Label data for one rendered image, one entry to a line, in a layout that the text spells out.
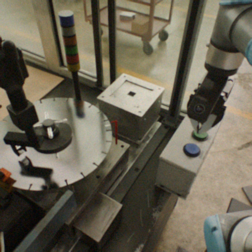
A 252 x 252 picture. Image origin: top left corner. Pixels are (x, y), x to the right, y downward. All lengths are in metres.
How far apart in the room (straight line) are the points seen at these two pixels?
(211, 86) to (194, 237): 1.17
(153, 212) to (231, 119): 1.62
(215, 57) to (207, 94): 0.08
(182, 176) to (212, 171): 1.15
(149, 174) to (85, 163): 0.29
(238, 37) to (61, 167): 0.47
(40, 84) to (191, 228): 1.15
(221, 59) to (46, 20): 0.83
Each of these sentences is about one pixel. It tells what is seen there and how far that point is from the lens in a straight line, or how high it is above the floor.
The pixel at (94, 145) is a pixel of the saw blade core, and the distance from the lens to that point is 0.68.
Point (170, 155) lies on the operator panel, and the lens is 0.74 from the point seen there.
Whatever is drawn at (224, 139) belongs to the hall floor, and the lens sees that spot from 2.12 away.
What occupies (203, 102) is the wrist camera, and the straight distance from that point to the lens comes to 0.57.
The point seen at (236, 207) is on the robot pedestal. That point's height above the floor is 0.75.
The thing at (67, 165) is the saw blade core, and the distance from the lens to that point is 0.65.
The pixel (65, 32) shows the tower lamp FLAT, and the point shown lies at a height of 1.11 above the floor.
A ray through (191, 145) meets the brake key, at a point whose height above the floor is 0.91.
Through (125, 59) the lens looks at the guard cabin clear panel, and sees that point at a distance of 1.03.
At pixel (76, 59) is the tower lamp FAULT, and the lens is 0.90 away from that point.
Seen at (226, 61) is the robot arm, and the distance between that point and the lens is 0.56.
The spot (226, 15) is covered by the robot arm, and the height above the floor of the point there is 1.29.
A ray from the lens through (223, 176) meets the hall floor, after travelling 1.89.
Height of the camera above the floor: 1.47
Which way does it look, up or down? 46 degrees down
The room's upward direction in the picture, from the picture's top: 2 degrees clockwise
